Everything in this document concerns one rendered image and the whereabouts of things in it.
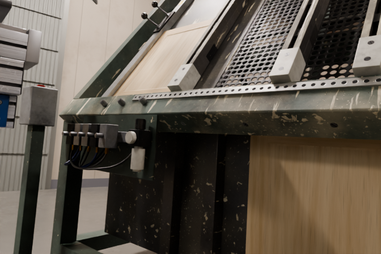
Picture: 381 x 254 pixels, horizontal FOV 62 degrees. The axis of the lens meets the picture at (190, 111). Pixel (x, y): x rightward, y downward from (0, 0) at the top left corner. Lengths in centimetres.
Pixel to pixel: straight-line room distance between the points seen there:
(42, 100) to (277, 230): 116
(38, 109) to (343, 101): 127
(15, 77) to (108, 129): 42
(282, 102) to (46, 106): 112
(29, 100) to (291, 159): 117
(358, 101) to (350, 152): 27
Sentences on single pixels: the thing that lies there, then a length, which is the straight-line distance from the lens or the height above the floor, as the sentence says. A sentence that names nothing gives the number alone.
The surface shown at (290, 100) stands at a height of 84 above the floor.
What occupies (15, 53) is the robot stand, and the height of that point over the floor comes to 92.
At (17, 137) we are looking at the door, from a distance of 439.
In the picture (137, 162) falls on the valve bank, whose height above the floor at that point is 63.
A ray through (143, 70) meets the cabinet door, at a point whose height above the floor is 106.
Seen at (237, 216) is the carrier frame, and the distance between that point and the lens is 127.
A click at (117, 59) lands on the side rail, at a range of 194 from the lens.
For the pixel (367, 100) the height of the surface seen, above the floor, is 84.
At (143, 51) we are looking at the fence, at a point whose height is 119.
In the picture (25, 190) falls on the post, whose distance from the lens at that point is 166.
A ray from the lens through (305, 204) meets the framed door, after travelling 112.
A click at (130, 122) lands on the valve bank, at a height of 78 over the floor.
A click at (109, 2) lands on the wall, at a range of 514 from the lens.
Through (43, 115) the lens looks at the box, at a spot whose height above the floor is 80.
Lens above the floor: 72
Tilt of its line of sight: 6 degrees up
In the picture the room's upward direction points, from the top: 4 degrees clockwise
